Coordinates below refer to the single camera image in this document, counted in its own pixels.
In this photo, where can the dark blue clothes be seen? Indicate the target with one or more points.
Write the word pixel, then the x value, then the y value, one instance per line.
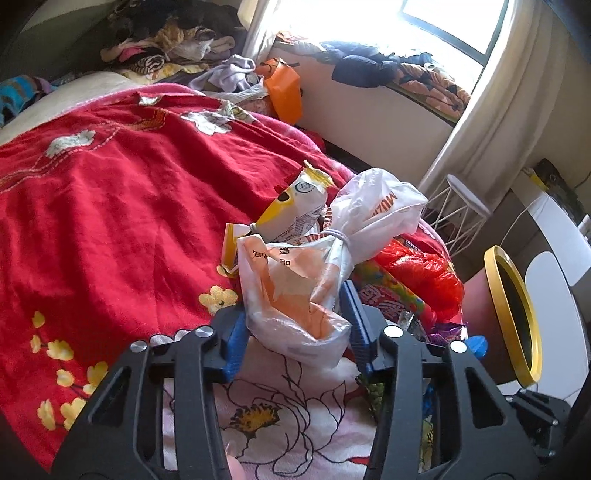
pixel 360 69

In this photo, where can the grey purple garment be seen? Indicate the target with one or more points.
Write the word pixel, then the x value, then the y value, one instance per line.
pixel 231 74

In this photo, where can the orange paper bag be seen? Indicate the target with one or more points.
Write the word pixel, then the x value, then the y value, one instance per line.
pixel 284 87

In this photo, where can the red crinkled plastic bag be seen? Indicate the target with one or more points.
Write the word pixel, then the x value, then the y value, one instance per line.
pixel 415 272

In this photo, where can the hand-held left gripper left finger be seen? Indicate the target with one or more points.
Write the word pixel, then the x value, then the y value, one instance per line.
pixel 234 344

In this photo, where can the black bin with yellow rim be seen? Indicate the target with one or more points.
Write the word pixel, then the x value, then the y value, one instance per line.
pixel 519 314

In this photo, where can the colourful candy wrapper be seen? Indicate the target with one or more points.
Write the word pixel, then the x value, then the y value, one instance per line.
pixel 388 295

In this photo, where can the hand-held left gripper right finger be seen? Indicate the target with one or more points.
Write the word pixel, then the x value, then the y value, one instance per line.
pixel 359 344

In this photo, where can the cream curtain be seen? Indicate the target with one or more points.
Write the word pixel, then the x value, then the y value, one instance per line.
pixel 498 115
pixel 258 27

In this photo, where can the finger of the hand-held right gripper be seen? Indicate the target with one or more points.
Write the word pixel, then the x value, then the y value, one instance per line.
pixel 542 420

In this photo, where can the orange patterned blanket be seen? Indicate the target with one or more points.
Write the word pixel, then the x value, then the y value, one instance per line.
pixel 438 87

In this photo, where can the purple wrapper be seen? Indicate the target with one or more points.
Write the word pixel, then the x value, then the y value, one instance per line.
pixel 443 332

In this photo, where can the striped colourful cloth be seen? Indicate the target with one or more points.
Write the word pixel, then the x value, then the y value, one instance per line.
pixel 23 97

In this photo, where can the white plastic bag orange print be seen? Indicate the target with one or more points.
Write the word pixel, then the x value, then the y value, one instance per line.
pixel 295 323

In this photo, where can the yellow white snack packet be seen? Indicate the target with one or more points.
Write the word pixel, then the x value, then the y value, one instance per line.
pixel 295 203

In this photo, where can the pile of clothes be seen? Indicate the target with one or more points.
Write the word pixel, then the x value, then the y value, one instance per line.
pixel 152 41

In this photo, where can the window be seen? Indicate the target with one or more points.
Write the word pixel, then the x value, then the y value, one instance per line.
pixel 406 23

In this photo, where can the red floral blanket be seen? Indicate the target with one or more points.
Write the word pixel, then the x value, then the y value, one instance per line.
pixel 115 207

